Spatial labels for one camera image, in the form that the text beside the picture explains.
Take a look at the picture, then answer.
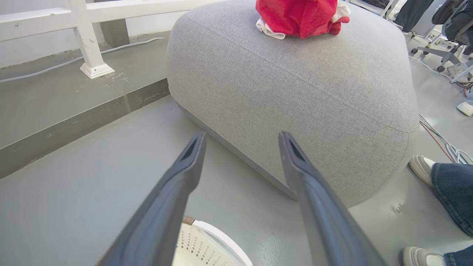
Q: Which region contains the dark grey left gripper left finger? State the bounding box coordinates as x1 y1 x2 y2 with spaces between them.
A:
96 132 207 266

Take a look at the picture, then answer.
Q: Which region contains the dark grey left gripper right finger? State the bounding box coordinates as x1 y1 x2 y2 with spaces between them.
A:
278 131 387 266

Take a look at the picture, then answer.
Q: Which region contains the red garment with white trim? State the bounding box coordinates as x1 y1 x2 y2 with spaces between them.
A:
256 0 351 40

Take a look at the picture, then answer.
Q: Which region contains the white perforated laundry basket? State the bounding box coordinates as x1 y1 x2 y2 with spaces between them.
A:
172 216 253 266

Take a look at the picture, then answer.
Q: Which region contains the grey fabric pouf seat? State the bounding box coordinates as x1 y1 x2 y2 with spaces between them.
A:
166 0 420 208

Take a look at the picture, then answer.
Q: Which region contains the white sneaker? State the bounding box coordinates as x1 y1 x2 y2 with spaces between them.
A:
408 155 436 188
402 247 448 266
456 102 473 117

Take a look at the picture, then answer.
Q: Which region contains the blue jeans leg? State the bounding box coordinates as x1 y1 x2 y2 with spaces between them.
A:
443 246 473 266
431 163 473 237

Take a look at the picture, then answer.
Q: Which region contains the white metal railing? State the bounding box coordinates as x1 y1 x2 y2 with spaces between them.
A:
0 0 222 79

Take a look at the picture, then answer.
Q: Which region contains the grey office chair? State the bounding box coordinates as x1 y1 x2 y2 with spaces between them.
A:
411 0 473 72

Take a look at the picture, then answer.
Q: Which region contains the dark hanging garment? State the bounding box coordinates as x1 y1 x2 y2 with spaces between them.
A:
394 0 435 33

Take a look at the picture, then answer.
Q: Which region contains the thin red cable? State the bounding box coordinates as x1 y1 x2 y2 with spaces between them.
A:
420 122 456 163

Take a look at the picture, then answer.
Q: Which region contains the grey cable bundle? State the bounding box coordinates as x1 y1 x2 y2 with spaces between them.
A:
419 114 473 165

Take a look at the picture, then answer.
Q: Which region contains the white floor cable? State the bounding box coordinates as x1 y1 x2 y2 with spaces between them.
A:
0 37 165 83

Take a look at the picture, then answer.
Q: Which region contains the thin white cable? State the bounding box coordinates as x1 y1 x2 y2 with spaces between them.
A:
408 55 456 80

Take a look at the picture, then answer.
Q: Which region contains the white metal rack frame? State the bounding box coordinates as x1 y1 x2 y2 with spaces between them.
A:
347 0 397 18

